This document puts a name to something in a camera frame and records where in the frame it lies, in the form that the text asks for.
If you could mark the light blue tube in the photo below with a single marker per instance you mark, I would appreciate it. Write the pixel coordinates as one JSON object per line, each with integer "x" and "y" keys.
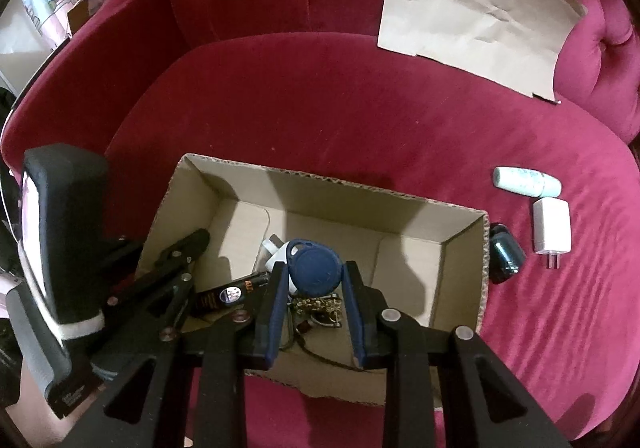
{"x": 520, "y": 180}

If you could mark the black battery with label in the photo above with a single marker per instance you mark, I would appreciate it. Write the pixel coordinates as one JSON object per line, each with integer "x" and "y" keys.
{"x": 220, "y": 300}

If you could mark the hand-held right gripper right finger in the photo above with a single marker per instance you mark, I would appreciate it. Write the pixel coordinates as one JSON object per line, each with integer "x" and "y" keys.
{"x": 352, "y": 318}

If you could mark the small white charger plug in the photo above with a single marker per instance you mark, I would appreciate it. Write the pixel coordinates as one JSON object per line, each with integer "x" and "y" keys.
{"x": 274, "y": 255}

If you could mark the cardboard box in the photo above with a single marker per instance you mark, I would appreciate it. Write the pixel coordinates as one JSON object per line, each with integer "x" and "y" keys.
{"x": 350, "y": 213}

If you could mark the brown paper sheet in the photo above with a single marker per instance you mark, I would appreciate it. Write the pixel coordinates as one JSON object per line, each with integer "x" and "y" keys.
{"x": 475, "y": 17}

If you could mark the red velvet sofa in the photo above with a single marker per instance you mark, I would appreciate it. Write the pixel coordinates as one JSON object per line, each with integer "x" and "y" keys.
{"x": 325, "y": 102}

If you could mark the white charger block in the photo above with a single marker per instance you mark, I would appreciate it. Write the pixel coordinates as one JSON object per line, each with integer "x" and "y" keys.
{"x": 550, "y": 225}

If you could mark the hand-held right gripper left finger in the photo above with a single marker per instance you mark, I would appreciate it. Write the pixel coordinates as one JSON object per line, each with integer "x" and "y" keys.
{"x": 275, "y": 318}

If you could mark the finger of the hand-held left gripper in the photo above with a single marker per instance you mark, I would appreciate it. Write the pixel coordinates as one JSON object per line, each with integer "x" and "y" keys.
{"x": 170, "y": 263}
{"x": 125, "y": 248}

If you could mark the brown labelled carton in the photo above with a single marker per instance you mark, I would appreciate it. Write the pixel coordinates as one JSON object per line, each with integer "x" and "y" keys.
{"x": 80, "y": 15}

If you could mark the key bunch with blue fob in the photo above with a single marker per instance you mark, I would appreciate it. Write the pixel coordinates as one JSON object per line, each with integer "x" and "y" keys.
{"x": 315, "y": 268}

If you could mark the dark round jar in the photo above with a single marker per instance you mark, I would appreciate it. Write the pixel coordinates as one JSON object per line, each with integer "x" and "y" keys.
{"x": 507, "y": 258}

